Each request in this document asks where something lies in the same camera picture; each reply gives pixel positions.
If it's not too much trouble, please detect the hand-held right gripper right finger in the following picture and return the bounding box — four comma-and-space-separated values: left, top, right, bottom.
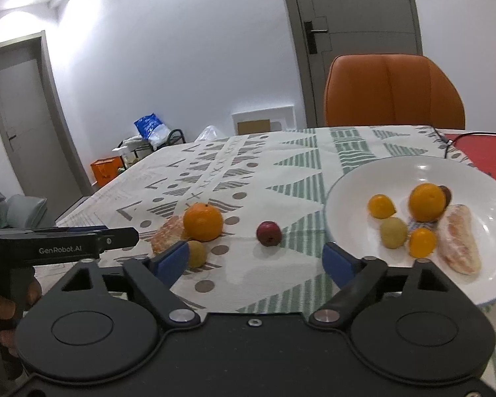
309, 242, 458, 331

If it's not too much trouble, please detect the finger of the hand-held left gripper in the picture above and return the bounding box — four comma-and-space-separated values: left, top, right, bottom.
97, 227, 140, 254

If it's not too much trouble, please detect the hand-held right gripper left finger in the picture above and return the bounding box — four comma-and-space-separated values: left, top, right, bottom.
52, 240, 201, 331

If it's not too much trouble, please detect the tan round longan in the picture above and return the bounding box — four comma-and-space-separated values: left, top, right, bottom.
380, 217, 408, 250
186, 240, 206, 269

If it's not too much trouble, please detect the white round plate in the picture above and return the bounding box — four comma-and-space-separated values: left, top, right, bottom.
324, 156, 496, 307

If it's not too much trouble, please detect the small orange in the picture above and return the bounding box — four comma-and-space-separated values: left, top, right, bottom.
368, 194, 396, 219
409, 227, 437, 258

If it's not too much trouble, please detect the medium orange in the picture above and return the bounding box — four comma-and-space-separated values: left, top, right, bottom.
409, 183, 447, 223

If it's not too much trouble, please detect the peeled pomelo segment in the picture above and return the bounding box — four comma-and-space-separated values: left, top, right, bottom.
151, 215, 189, 256
437, 204, 482, 276

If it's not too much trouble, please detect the person's left hand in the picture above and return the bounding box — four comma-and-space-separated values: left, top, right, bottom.
0, 276, 43, 357

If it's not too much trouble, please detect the grey sofa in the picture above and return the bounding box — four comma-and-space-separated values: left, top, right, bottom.
0, 171, 49, 231

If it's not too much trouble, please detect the large orange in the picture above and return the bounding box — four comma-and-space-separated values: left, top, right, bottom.
183, 202, 224, 243

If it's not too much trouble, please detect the orange box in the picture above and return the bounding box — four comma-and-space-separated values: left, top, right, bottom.
91, 156, 123, 187

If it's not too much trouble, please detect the patterned white green tablecloth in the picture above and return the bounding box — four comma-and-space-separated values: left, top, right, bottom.
25, 126, 496, 397

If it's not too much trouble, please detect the blue white plastic bag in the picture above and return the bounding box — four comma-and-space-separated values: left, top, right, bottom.
133, 113, 171, 150

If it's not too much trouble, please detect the plain grey door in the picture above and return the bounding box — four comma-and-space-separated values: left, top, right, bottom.
0, 31, 94, 200

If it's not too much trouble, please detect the clear plastic bag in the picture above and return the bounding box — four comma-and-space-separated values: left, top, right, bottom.
194, 125, 225, 142

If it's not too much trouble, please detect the orange leather chair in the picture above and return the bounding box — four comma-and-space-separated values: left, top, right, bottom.
323, 54, 466, 130

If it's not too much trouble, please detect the orange cartoon mat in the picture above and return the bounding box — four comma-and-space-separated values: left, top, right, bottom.
442, 131, 496, 196

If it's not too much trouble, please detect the grey door with lock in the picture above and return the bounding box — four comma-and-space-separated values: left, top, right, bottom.
278, 0, 423, 130

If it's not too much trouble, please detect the black wire rack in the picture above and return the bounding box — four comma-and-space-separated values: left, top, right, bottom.
165, 129, 187, 148

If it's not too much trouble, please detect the black cable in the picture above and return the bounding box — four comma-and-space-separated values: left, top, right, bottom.
427, 124, 496, 158

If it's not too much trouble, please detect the black door lock handle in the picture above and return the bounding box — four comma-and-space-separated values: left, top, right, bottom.
304, 20, 329, 55

